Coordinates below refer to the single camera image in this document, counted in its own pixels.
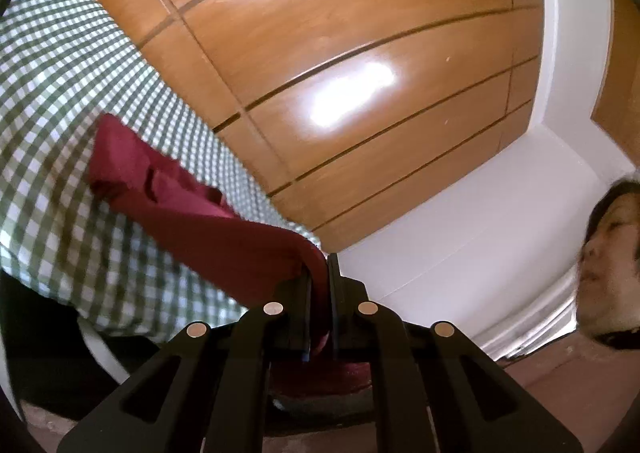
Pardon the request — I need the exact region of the red small garment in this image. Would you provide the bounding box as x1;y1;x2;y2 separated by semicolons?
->
88;114;371;398

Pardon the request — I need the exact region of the dark clothing pile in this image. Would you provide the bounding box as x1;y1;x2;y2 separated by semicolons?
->
1;273;160;421

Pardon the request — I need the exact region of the brown wooden wardrobe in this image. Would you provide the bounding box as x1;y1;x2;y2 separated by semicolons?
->
99;0;544;253

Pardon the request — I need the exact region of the green white checkered bedsheet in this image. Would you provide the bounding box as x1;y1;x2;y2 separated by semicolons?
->
1;0;288;343

